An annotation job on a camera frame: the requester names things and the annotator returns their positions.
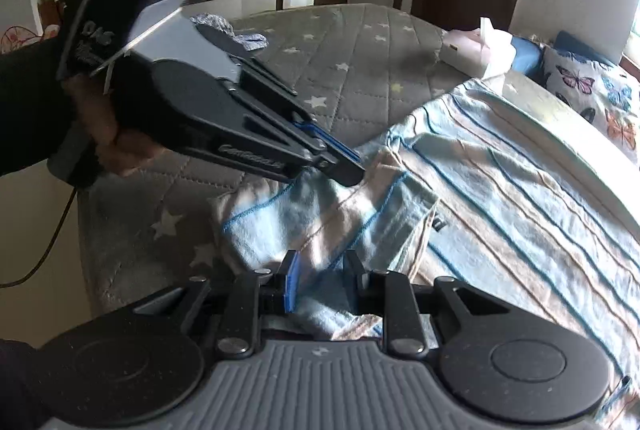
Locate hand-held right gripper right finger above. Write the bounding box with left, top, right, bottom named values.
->
left=344, top=250, right=512, bottom=359

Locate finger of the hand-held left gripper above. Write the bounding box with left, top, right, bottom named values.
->
left=231, top=58, right=367, bottom=171
left=169, top=94, right=364, bottom=187

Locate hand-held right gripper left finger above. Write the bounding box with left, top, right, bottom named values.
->
left=132, top=250, right=301, bottom=359

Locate striped towel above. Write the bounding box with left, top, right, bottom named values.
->
left=212, top=77, right=640, bottom=430

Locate person's left forearm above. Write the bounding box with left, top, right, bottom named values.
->
left=0, top=34, right=76, bottom=178

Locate person's left hand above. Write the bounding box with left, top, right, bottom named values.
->
left=66, top=74, right=162, bottom=177

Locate crumpled grey cloth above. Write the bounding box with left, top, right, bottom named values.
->
left=191, top=12, right=267, bottom=51

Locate grey star quilted table cover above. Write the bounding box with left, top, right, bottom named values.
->
left=77, top=2, right=451, bottom=315

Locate red fan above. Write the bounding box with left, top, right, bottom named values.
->
left=0, top=24, right=48, bottom=55

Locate white tissue box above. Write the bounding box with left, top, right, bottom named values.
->
left=439, top=17, right=517, bottom=79

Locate blue sofa bench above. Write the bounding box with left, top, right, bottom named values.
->
left=510, top=30, right=626, bottom=75

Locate butterfly print pillow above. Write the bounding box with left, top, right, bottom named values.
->
left=541, top=44, right=640, bottom=163

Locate black cable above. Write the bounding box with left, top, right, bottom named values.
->
left=0, top=185, right=78, bottom=288

